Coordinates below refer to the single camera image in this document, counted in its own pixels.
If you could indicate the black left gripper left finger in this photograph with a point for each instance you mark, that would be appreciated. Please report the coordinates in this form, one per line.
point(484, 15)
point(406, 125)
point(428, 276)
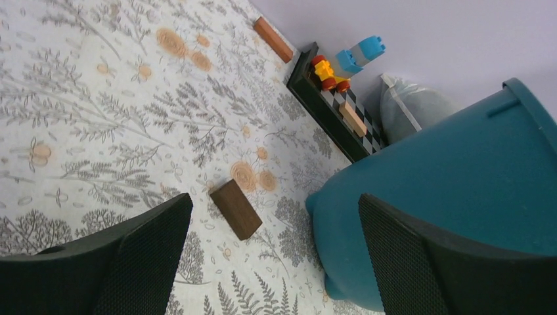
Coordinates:
point(128, 268)

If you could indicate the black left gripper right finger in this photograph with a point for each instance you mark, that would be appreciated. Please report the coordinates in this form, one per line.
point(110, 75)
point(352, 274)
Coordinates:
point(421, 268)

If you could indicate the teal plastic trash bin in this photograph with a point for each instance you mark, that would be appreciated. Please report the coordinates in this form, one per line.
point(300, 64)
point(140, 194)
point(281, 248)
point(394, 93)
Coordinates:
point(487, 173)

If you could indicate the dark brown wooden block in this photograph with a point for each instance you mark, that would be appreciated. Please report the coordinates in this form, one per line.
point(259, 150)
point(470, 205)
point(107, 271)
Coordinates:
point(236, 209)

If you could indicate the large translucent bag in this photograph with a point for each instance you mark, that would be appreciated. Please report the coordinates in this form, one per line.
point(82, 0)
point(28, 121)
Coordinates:
point(407, 107)

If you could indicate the floral table mat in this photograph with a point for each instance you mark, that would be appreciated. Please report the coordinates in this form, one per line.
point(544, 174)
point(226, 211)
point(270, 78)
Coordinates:
point(109, 108)

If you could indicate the black checkered tray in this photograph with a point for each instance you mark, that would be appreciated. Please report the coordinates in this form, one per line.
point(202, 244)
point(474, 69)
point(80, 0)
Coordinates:
point(323, 106)

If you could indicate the light wooden block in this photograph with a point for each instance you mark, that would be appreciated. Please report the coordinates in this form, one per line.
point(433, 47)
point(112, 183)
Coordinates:
point(353, 120)

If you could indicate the orange-brown wooden block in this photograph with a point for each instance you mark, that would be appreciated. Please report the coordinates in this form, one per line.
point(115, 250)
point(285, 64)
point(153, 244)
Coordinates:
point(273, 39)

